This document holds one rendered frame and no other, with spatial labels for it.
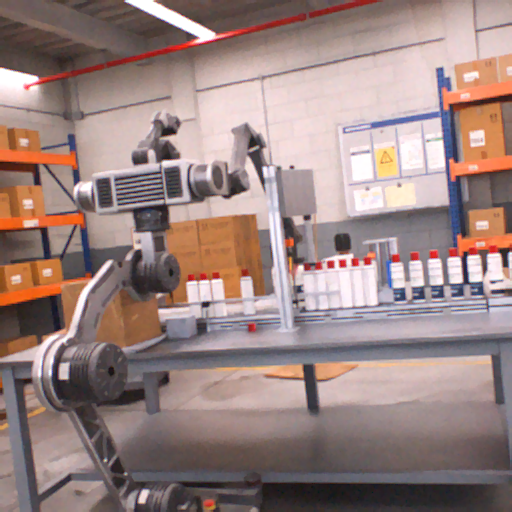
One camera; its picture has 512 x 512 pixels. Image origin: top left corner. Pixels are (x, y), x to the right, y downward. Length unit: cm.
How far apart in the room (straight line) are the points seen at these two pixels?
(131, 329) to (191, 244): 375
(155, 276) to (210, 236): 394
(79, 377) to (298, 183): 118
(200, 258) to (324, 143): 206
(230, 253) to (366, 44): 278
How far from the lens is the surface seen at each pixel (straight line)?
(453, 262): 265
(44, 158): 711
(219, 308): 286
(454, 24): 725
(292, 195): 260
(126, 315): 262
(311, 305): 275
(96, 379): 197
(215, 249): 625
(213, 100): 795
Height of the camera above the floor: 127
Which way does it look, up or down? 3 degrees down
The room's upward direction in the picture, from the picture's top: 7 degrees counter-clockwise
